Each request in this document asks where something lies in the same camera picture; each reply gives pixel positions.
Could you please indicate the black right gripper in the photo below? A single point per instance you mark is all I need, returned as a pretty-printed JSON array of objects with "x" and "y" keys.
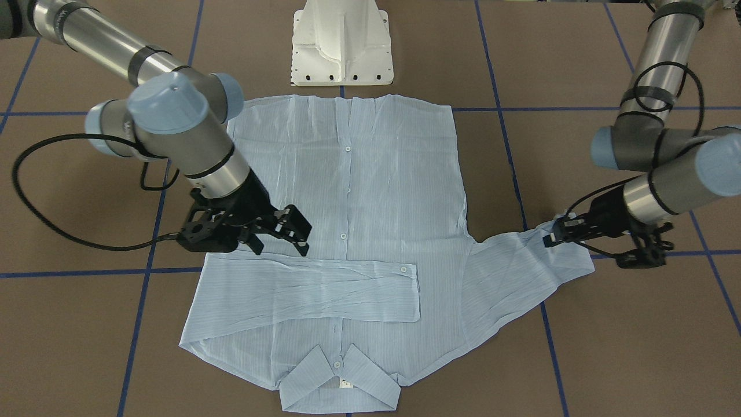
[{"x": 252, "y": 200}]

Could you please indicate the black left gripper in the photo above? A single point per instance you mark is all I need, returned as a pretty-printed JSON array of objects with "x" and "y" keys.
[{"x": 606, "y": 215}]

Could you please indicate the light blue button-up shirt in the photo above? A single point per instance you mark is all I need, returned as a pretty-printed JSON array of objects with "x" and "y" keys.
[{"x": 393, "y": 286}]

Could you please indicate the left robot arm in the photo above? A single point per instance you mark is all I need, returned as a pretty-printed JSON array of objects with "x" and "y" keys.
[{"x": 658, "y": 134}]

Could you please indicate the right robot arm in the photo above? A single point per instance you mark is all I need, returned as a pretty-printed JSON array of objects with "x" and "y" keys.
[{"x": 174, "y": 112}]

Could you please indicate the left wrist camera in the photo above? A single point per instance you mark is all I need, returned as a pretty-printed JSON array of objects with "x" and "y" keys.
[{"x": 650, "y": 248}]

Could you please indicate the white camera stand base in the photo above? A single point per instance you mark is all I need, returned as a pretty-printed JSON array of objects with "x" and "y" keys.
[{"x": 341, "y": 43}]

